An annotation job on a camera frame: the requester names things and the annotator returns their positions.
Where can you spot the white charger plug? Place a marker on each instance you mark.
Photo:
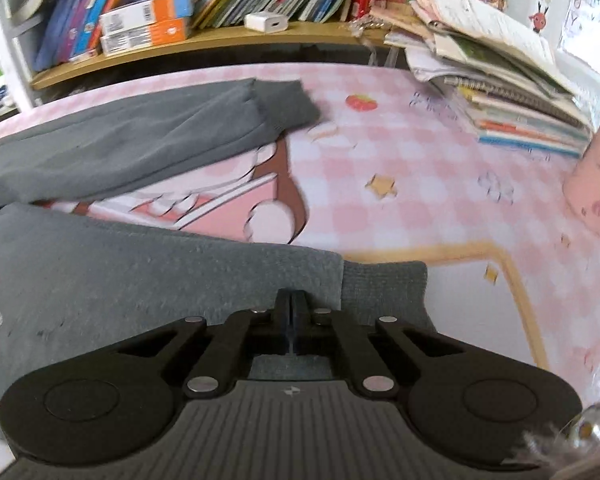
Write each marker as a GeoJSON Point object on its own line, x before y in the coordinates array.
{"type": "Point", "coordinates": [265, 22]}

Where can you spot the stack of notebooks and papers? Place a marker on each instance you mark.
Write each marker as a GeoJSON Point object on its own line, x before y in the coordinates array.
{"type": "Point", "coordinates": [500, 75]}

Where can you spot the fluffy charm with clear bead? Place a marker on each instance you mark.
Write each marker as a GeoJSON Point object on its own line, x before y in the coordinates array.
{"type": "Point", "coordinates": [587, 425]}

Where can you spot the grey sweatshirt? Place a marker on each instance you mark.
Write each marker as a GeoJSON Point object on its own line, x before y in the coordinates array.
{"type": "Point", "coordinates": [130, 270]}

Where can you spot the pink floral box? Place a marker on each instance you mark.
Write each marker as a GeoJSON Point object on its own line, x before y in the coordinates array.
{"type": "Point", "coordinates": [597, 180]}

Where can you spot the pink checkered printed table mat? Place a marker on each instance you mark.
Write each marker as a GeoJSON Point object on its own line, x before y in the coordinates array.
{"type": "Point", "coordinates": [430, 175]}

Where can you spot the metal key bunch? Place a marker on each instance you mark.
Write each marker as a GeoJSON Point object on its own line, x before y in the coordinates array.
{"type": "Point", "coordinates": [364, 26]}

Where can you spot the red cartoon wall sticker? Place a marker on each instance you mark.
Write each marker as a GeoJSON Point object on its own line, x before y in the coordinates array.
{"type": "Point", "coordinates": [539, 17]}

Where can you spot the wooden shelf board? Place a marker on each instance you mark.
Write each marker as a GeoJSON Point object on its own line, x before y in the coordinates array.
{"type": "Point", "coordinates": [230, 41]}

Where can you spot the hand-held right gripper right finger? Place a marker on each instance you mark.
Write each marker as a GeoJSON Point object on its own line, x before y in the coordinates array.
{"type": "Point", "coordinates": [300, 310]}

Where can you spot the white shelf frame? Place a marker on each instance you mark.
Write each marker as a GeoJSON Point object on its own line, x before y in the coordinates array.
{"type": "Point", "coordinates": [7, 25]}

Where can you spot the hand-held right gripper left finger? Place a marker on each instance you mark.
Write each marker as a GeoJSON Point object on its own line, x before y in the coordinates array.
{"type": "Point", "coordinates": [283, 310]}

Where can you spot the orange and white box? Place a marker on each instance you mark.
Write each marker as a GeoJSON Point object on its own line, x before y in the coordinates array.
{"type": "Point", "coordinates": [145, 36]}
{"type": "Point", "coordinates": [150, 10]}

